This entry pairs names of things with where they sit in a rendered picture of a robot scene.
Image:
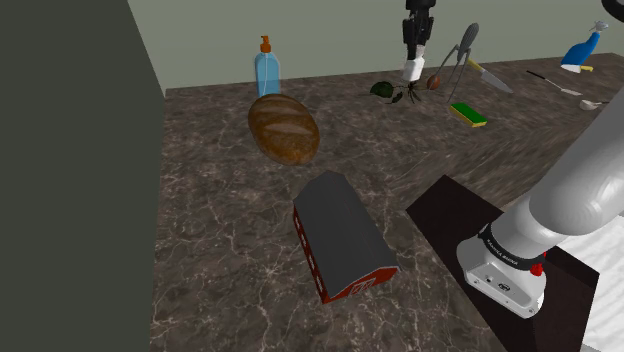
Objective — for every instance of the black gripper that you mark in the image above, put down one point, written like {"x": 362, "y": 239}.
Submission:
{"x": 418, "y": 29}

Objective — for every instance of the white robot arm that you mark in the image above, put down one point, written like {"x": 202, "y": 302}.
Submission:
{"x": 575, "y": 195}

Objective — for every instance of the grey three-legged citrus squeezer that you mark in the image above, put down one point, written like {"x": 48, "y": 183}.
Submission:
{"x": 468, "y": 38}

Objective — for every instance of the brown egg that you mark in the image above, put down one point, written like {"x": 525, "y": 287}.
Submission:
{"x": 433, "y": 82}

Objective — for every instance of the green leafy plant dark stems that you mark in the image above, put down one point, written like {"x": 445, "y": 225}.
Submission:
{"x": 382, "y": 89}

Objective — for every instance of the green and yellow sponge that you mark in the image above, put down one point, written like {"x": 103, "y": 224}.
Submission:
{"x": 469, "y": 115}

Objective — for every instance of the blue soap dispenser orange pump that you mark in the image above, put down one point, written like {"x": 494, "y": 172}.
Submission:
{"x": 267, "y": 73}

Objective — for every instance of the blue spray bottle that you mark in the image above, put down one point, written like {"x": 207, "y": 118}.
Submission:
{"x": 580, "y": 51}

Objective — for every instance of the brown bread loaf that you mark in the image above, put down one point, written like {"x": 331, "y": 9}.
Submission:
{"x": 284, "y": 129}

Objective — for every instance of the white spoon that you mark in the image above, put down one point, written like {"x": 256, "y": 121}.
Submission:
{"x": 589, "y": 104}

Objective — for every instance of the dark robot stand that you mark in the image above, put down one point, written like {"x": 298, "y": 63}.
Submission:
{"x": 448, "y": 214}

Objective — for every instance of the red toy barn grey roof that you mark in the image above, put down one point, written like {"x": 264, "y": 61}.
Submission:
{"x": 343, "y": 229}

